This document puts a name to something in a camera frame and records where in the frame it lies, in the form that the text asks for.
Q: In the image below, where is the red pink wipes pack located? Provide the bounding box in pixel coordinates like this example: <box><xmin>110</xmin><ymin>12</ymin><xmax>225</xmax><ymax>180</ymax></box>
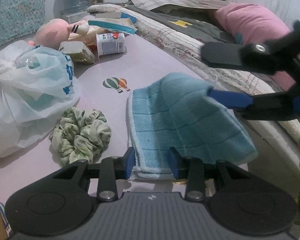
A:
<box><xmin>68</xmin><ymin>26</ymin><xmax>110</xmax><ymax>51</ymax></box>

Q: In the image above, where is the grey bed blanket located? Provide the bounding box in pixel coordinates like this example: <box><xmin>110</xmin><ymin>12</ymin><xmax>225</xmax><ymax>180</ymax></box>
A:
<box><xmin>123</xmin><ymin>3</ymin><xmax>236</xmax><ymax>43</ymax></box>

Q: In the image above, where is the green fabric scrunchie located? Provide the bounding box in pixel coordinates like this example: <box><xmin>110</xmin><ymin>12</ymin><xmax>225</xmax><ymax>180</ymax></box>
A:
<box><xmin>49</xmin><ymin>107</ymin><xmax>111</xmax><ymax>167</ymax></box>

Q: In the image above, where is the teal floral wall cloth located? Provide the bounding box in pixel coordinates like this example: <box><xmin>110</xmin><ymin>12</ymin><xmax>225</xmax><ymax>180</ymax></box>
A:
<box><xmin>0</xmin><ymin>0</ymin><xmax>45</xmax><ymax>46</ymax></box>

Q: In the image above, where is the blue towel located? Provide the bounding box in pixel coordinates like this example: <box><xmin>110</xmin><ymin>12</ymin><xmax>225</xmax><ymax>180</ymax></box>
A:
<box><xmin>127</xmin><ymin>73</ymin><xmax>258</xmax><ymax>180</ymax></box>

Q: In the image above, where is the white plastic bag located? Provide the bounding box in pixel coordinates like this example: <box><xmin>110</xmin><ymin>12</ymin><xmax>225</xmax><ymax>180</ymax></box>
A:
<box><xmin>0</xmin><ymin>40</ymin><xmax>79</xmax><ymax>158</ymax></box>

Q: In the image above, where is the white water dispenser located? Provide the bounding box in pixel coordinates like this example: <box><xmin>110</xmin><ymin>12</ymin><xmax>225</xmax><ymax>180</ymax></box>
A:
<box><xmin>62</xmin><ymin>11</ymin><xmax>90</xmax><ymax>24</ymax></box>

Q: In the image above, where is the white yogurt cup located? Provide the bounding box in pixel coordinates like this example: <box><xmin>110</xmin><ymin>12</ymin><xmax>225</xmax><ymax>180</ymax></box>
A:
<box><xmin>96</xmin><ymin>33</ymin><xmax>126</xmax><ymax>56</ymax></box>

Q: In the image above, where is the checked patterned sheet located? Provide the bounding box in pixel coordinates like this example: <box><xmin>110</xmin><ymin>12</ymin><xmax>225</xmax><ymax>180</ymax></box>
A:
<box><xmin>129</xmin><ymin>0</ymin><xmax>229</xmax><ymax>10</ymax></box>

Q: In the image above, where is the small white box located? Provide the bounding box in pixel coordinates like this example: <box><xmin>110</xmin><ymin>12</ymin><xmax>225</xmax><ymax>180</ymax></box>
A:
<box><xmin>59</xmin><ymin>41</ymin><xmax>95</xmax><ymax>64</ymax></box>

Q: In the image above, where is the pink plush toy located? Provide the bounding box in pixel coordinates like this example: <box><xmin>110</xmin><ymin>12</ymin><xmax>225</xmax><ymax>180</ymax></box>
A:
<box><xmin>27</xmin><ymin>18</ymin><xmax>89</xmax><ymax>50</ymax></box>

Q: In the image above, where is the white woven mattress edge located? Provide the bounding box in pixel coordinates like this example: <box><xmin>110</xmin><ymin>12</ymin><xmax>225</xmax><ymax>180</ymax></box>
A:
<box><xmin>86</xmin><ymin>3</ymin><xmax>300</xmax><ymax>143</ymax></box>

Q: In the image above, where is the pink pillow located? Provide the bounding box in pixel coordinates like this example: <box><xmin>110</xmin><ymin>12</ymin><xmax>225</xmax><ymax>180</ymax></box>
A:
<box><xmin>213</xmin><ymin>3</ymin><xmax>300</xmax><ymax>91</ymax></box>

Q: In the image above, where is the white blue flat box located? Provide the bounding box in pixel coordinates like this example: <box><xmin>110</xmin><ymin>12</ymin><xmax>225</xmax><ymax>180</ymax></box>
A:
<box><xmin>88</xmin><ymin>12</ymin><xmax>137</xmax><ymax>35</ymax></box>

